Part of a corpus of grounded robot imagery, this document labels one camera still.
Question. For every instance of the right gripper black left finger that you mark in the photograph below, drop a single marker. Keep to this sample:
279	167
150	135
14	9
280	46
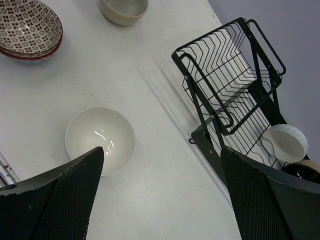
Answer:
54	205

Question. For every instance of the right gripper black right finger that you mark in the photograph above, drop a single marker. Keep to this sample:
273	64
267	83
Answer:
270	204

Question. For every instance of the beige bowl back row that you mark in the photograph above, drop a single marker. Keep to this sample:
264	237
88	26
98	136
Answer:
304	169

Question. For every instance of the beige bowl row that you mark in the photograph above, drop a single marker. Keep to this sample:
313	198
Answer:
123	12
304	169

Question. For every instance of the white bowl back row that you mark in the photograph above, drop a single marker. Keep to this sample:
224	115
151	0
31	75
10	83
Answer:
285	142

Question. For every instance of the white bowl row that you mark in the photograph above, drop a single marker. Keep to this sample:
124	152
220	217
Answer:
285	142
102	127

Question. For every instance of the brown patterned ceramic bowl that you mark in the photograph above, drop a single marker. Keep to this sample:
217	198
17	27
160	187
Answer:
30	31

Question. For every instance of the beige bowl front row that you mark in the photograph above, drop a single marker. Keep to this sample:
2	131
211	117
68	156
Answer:
123	12

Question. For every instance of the black wire dish rack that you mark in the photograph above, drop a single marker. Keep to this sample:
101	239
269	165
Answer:
232	84

